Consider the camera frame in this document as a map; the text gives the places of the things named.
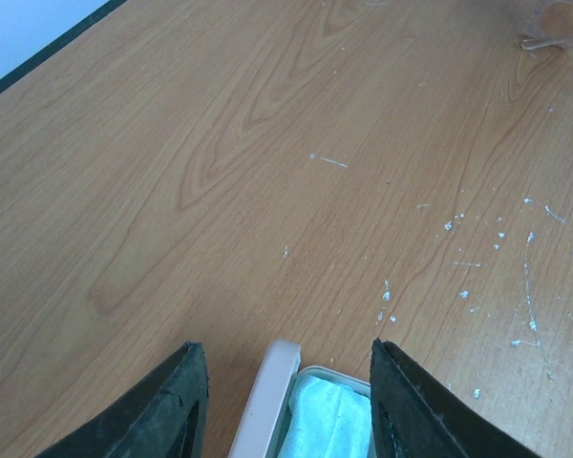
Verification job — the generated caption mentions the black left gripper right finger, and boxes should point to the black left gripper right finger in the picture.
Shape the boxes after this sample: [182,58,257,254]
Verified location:
[370,340,539,458]

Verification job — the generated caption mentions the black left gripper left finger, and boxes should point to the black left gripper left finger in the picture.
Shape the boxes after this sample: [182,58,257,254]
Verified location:
[39,342,209,457]

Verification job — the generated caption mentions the light blue cleaning cloth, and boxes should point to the light blue cleaning cloth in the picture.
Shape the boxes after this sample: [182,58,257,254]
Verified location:
[278,375,371,457]

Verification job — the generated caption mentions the pink glasses case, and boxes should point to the pink glasses case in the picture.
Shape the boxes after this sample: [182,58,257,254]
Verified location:
[229,340,376,457]

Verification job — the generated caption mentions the clear orange-lens sunglasses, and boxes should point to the clear orange-lens sunglasses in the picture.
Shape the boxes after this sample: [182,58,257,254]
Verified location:
[520,1,573,52]

